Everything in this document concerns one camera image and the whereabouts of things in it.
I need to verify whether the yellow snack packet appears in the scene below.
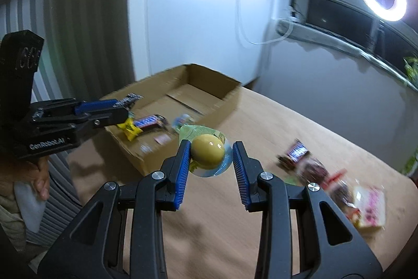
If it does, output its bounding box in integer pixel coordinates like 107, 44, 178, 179
117, 117, 144, 140

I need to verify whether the clear dark red snack packet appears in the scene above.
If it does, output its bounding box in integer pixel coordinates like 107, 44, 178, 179
330, 183, 356, 214

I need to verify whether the cardboard box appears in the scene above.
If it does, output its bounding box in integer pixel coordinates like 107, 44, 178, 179
98, 63, 242, 178

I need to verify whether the small blue candy packet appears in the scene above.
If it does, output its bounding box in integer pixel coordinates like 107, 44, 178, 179
173, 114, 195, 129

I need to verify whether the dark chocolate bar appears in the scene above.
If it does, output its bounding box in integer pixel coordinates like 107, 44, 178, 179
277, 140, 311, 170
134, 115, 167, 129

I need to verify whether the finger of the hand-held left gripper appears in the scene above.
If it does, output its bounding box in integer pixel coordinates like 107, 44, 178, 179
77, 107, 129, 136
73, 99, 123, 116

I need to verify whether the brown cake packet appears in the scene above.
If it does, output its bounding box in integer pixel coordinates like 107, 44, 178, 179
295, 158, 330, 185

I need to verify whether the potted plant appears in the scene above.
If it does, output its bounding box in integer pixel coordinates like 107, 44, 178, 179
403, 55, 418, 87

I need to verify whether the window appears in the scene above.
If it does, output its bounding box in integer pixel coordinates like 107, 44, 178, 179
292, 0, 418, 70

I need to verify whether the person's left hand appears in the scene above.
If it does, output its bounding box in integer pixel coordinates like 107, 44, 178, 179
7, 153, 51, 201

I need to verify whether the white cabinet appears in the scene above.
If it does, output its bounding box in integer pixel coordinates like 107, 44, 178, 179
127, 0, 278, 87

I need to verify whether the yellow jelly cup snack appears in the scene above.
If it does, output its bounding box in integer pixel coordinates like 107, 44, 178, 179
178, 124, 234, 178

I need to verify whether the dark green snack packet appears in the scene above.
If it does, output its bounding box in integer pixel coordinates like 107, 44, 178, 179
113, 93, 144, 110

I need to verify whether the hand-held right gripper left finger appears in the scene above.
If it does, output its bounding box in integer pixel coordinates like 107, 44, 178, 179
37, 139, 191, 279

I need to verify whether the orange snack packet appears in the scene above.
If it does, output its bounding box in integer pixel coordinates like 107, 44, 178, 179
346, 210, 361, 227

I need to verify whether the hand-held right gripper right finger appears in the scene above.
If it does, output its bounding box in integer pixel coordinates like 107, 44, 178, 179
233, 141, 382, 279

